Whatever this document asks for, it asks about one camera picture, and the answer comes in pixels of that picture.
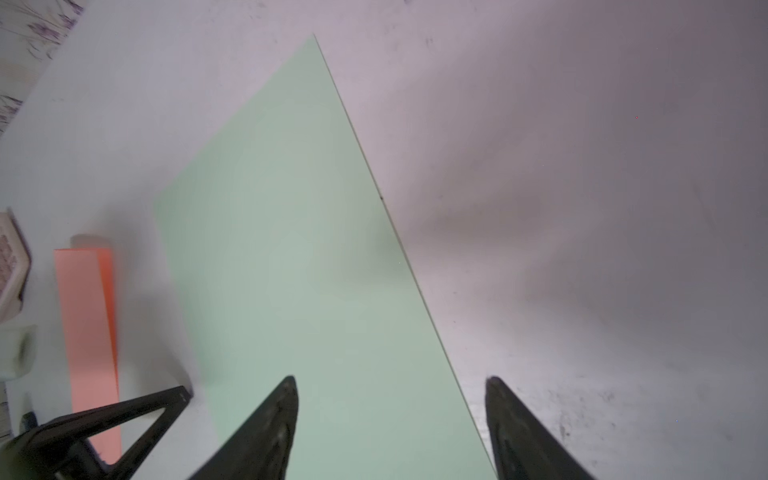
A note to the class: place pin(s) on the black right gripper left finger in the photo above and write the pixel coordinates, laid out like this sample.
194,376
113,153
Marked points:
261,446

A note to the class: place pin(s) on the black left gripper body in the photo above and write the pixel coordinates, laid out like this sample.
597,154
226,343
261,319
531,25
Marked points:
24,458

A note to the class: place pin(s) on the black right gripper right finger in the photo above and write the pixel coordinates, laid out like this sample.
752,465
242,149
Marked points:
522,447

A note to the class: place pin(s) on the green paper sheet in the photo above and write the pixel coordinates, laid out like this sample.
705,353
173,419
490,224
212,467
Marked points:
285,263

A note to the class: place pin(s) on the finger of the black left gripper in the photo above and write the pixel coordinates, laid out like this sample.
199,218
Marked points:
170,403

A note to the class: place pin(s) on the pink paper sheet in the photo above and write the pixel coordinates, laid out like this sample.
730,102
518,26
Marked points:
85,277

